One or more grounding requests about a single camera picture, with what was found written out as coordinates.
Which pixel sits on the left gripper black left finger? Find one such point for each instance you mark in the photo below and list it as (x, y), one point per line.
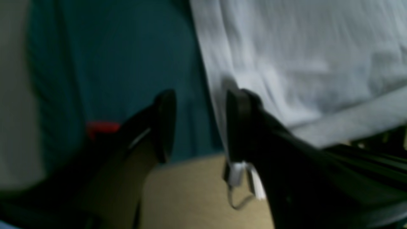
(101, 187)

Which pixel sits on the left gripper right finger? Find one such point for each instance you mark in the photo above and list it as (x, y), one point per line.
(340, 187)

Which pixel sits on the white T-shirt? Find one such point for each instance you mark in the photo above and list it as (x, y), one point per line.
(329, 70)

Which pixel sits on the orange black clamp top right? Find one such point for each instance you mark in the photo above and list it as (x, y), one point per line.
(98, 128)

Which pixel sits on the teal table cloth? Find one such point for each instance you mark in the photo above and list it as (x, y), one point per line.
(105, 60)

